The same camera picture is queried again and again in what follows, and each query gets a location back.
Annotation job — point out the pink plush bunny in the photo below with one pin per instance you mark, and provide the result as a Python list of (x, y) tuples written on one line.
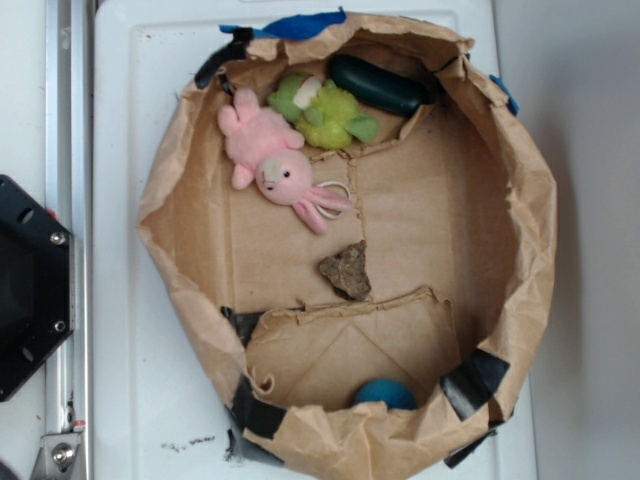
[(267, 151)]

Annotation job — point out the brown paper bag container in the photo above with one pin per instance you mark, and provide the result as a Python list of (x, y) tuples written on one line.
[(458, 210)]

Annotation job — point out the brown rock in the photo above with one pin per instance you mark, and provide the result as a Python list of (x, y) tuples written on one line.
[(346, 272)]

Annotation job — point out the green plush toy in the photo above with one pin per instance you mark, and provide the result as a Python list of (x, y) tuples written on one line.
[(326, 115)]

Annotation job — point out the dark green oblong case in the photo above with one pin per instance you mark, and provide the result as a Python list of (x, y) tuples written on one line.
[(378, 87)]

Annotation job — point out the blue ball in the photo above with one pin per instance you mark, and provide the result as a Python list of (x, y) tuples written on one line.
[(392, 393)]

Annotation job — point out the white tray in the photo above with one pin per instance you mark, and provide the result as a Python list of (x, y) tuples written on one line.
[(155, 413)]

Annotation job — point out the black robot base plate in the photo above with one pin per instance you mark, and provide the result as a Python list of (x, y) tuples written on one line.
[(35, 286)]

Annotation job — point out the aluminium rail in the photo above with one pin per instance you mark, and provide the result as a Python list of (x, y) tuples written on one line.
[(67, 447)]

